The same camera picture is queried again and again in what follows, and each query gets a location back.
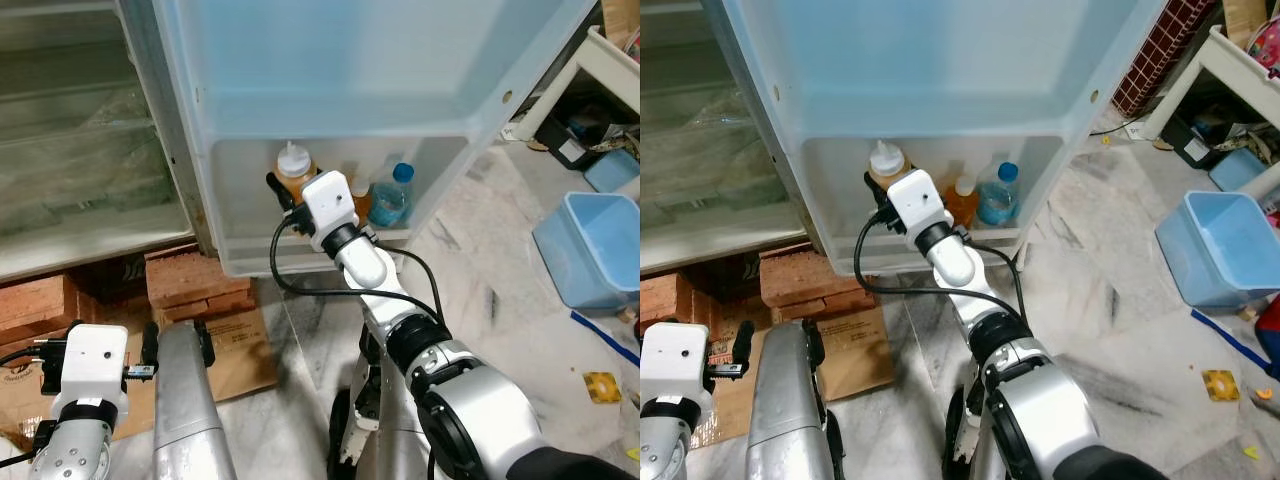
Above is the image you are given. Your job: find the right robot leg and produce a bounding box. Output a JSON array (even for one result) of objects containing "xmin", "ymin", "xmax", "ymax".
[{"xmin": 328, "ymin": 330, "xmax": 406, "ymax": 480}]

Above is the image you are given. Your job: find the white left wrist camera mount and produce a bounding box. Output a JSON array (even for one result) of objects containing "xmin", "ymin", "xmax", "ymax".
[
  {"xmin": 62, "ymin": 323, "xmax": 129, "ymax": 416},
  {"xmin": 640, "ymin": 322, "xmax": 713, "ymax": 416}
]

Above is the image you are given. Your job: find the light blue box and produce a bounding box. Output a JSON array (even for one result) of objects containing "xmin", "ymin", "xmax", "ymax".
[
  {"xmin": 585, "ymin": 150, "xmax": 641, "ymax": 193},
  {"xmin": 1208, "ymin": 148, "xmax": 1266, "ymax": 191}
]

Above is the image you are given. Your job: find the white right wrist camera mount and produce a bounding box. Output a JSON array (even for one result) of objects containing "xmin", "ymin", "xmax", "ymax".
[
  {"xmin": 300, "ymin": 171, "xmax": 359, "ymax": 251},
  {"xmin": 887, "ymin": 170, "xmax": 951, "ymax": 251}
]

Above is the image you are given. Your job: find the blue plastic bin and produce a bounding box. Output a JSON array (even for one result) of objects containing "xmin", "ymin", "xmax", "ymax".
[
  {"xmin": 532, "ymin": 192, "xmax": 641, "ymax": 311},
  {"xmin": 1155, "ymin": 190, "xmax": 1280, "ymax": 309}
]

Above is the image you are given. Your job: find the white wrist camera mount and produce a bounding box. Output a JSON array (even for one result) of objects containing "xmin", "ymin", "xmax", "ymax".
[
  {"xmin": 62, "ymin": 323, "xmax": 129, "ymax": 416},
  {"xmin": 640, "ymin": 322, "xmax": 713, "ymax": 416},
  {"xmin": 887, "ymin": 170, "xmax": 951, "ymax": 251},
  {"xmin": 300, "ymin": 171, "xmax": 359, "ymax": 251}
]

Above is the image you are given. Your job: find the blue stick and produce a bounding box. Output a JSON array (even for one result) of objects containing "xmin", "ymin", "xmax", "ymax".
[
  {"xmin": 570, "ymin": 310, "xmax": 641, "ymax": 366},
  {"xmin": 1190, "ymin": 308, "xmax": 1280, "ymax": 381}
]

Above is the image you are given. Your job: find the blue-capped water bottle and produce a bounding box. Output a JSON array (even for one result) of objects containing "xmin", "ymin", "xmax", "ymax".
[
  {"xmin": 368, "ymin": 163, "xmax": 415, "ymax": 229},
  {"xmin": 977, "ymin": 162, "xmax": 1021, "ymax": 227}
]

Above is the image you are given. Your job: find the red lattice panel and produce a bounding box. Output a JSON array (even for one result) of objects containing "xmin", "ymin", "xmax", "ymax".
[{"xmin": 1112, "ymin": 0, "xmax": 1216, "ymax": 116}]

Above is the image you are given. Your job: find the flattened brown cardboard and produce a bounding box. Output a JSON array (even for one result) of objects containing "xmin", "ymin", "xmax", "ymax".
[
  {"xmin": 690, "ymin": 305, "xmax": 896, "ymax": 446},
  {"xmin": 0, "ymin": 305, "xmax": 279, "ymax": 441}
]

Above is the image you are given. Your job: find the white fridge door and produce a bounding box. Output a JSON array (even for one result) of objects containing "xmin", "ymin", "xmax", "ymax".
[
  {"xmin": 120, "ymin": 0, "xmax": 601, "ymax": 278},
  {"xmin": 700, "ymin": 0, "xmax": 1171, "ymax": 276}
]

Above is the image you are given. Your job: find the red brick stack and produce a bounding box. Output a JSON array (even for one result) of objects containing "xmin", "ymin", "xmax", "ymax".
[
  {"xmin": 0, "ymin": 272, "xmax": 81, "ymax": 346},
  {"xmin": 145, "ymin": 245, "xmax": 256, "ymax": 323},
  {"xmin": 760, "ymin": 245, "xmax": 851, "ymax": 321},
  {"xmin": 640, "ymin": 272, "xmax": 691, "ymax": 326}
]

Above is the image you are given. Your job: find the fridge body with shelves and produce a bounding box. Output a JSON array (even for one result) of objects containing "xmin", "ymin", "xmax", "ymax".
[
  {"xmin": 0, "ymin": 0, "xmax": 216, "ymax": 283},
  {"xmin": 640, "ymin": 0, "xmax": 831, "ymax": 276}
]

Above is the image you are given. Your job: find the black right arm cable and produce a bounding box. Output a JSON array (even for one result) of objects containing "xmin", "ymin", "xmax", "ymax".
[
  {"xmin": 270, "ymin": 215, "xmax": 446, "ymax": 321},
  {"xmin": 855, "ymin": 210, "xmax": 1031, "ymax": 321}
]

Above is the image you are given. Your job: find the orange sauce squeeze bottle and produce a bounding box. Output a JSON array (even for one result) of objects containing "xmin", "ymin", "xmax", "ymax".
[
  {"xmin": 275, "ymin": 142, "xmax": 316, "ymax": 206},
  {"xmin": 867, "ymin": 141, "xmax": 908, "ymax": 191}
]

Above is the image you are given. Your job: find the white wooden rack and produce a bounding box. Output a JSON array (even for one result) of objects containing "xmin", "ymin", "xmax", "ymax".
[
  {"xmin": 1140, "ymin": 25, "xmax": 1280, "ymax": 141},
  {"xmin": 515, "ymin": 25, "xmax": 641, "ymax": 141}
]

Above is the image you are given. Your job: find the black box with white label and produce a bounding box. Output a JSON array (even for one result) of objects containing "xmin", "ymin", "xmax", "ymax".
[
  {"xmin": 545, "ymin": 120, "xmax": 601, "ymax": 169},
  {"xmin": 1170, "ymin": 115, "xmax": 1226, "ymax": 166}
]

